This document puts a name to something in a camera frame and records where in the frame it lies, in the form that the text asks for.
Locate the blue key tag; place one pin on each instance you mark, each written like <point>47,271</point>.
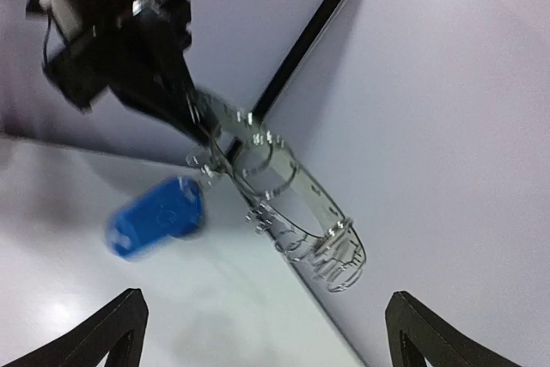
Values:
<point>172,208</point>

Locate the left black frame post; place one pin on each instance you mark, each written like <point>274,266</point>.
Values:
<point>294,99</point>

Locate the perforated metal key ring disc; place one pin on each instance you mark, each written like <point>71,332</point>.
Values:
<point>285,200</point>

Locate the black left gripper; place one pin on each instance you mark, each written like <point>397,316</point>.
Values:
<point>138,54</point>

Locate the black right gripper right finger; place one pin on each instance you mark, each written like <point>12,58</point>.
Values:
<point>419,337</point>

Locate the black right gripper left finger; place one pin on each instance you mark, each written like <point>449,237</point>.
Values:
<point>114,335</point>

